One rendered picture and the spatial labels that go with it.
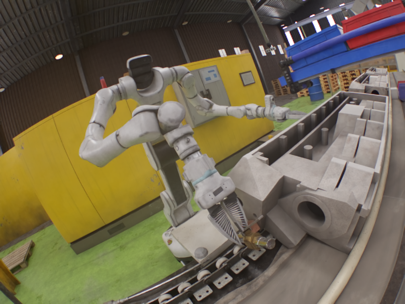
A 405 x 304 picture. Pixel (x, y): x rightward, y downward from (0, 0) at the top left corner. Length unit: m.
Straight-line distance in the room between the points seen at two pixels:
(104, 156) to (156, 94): 0.49
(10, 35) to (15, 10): 1.49
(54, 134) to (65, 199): 0.84
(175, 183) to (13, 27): 10.83
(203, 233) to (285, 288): 0.32
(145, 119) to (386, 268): 0.70
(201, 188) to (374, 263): 0.49
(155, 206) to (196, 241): 2.05
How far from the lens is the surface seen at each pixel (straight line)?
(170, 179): 1.21
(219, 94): 2.70
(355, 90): 1.81
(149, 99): 0.93
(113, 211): 2.58
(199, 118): 2.46
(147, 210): 2.62
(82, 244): 2.86
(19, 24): 11.06
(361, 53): 0.78
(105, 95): 0.82
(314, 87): 7.26
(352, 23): 0.80
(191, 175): 0.43
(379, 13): 0.80
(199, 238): 0.61
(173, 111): 0.45
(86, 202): 2.56
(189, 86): 1.04
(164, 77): 0.94
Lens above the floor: 1.19
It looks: 15 degrees down
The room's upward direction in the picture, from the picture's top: 21 degrees counter-clockwise
